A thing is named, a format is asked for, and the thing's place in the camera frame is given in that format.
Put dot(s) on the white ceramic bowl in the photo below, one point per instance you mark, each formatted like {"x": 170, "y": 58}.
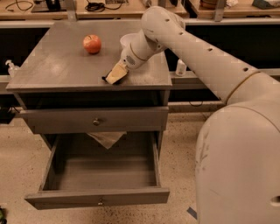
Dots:
{"x": 128, "y": 41}

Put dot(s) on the grey wooden drawer cabinet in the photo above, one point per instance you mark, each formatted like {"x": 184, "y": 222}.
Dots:
{"x": 60, "y": 74}

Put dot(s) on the red apple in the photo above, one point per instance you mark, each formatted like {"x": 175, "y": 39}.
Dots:
{"x": 92, "y": 44}

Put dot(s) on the closed top grey drawer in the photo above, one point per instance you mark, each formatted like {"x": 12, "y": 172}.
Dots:
{"x": 85, "y": 120}

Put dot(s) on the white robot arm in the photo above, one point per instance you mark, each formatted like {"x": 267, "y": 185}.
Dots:
{"x": 238, "y": 148}

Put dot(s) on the dark blue rxbar wrapper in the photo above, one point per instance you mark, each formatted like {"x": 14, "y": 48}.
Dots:
{"x": 116, "y": 83}

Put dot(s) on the clear pump sanitizer bottle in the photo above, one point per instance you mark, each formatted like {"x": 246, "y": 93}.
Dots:
{"x": 12, "y": 68}

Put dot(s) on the open grey middle drawer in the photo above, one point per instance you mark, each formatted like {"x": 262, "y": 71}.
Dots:
{"x": 82, "y": 173}

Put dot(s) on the brown paper sheet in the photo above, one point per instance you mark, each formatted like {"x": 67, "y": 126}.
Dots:
{"x": 107, "y": 139}

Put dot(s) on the white pump lotion bottle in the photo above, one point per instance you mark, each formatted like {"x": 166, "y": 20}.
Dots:
{"x": 181, "y": 68}

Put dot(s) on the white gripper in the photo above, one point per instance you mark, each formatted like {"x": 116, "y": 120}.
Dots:
{"x": 129, "y": 60}

